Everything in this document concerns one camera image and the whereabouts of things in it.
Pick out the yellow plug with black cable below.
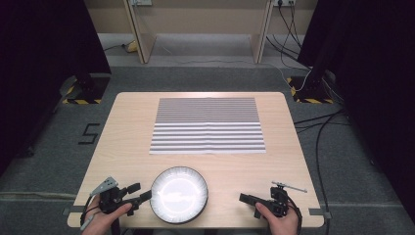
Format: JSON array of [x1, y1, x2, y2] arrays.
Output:
[[103, 39, 139, 54]]

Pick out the black cables from socket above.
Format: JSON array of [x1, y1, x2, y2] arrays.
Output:
[[265, 3, 311, 71]]

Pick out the black floor cables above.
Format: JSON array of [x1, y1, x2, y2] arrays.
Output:
[[293, 108, 348, 235]]

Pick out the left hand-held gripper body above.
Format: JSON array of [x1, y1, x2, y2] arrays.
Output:
[[90, 176, 135, 216]]

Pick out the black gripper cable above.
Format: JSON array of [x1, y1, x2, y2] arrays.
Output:
[[286, 195, 303, 235]]

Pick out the thin white cable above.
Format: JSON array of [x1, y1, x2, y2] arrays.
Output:
[[156, 35, 313, 93]]

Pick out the person's left hand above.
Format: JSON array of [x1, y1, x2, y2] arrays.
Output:
[[81, 195, 133, 235]]

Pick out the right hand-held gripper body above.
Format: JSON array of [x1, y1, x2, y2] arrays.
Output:
[[260, 181, 308, 218]]

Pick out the black cable with grey plug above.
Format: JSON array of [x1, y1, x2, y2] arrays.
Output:
[[79, 195, 101, 232]]

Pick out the black curtain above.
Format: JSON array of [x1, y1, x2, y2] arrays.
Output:
[[297, 0, 415, 226], [0, 0, 113, 177]]

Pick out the grey striped placemat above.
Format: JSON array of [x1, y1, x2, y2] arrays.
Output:
[[149, 97, 267, 156]]

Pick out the black stand base hazard tape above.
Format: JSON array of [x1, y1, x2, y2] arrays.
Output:
[[61, 72, 112, 106], [286, 75, 337, 105]]

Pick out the grey floor cable cover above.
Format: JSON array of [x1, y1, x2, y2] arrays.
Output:
[[0, 190, 78, 201]]

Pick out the person's right hand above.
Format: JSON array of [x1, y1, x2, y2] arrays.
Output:
[[254, 202, 300, 235]]

